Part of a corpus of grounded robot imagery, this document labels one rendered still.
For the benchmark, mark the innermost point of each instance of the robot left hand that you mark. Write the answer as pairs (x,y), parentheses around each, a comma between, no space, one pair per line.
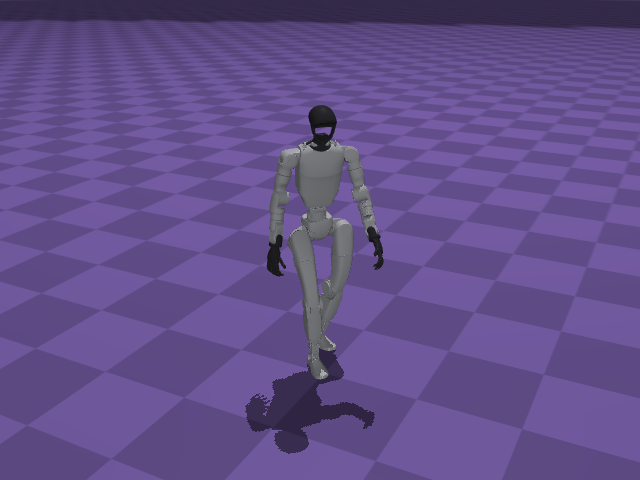
(374,237)

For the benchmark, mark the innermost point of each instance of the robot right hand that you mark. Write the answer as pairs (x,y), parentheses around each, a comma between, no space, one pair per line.
(274,257)

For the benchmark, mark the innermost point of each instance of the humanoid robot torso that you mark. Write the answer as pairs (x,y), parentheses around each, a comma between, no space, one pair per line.
(317,179)

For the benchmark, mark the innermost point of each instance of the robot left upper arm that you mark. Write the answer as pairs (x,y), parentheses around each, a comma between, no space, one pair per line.
(352,157)

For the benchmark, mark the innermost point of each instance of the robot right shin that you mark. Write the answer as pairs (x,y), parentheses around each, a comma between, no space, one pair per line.
(313,329)

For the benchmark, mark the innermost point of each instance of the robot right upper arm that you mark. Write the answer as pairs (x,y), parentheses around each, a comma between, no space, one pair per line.
(288,159)

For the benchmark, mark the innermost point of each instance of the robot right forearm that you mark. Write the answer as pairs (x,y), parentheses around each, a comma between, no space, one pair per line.
(276,221)

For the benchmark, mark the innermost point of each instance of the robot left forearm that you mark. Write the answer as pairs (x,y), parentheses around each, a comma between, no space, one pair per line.
(367,214)

